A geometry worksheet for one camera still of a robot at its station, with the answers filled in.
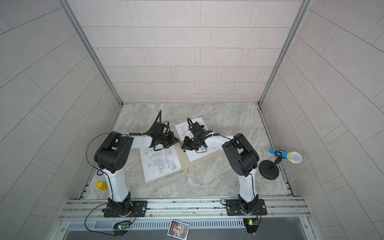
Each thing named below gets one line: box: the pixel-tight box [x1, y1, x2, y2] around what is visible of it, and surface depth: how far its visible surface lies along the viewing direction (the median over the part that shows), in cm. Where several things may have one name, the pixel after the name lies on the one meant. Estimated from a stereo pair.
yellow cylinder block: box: [96, 182, 108, 191], surface depth 75 cm
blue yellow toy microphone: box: [269, 149, 303, 164], surface depth 64 cm
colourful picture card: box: [167, 219, 190, 240], surface depth 66 cm
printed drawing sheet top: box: [140, 145, 182, 182], surface depth 87 cm
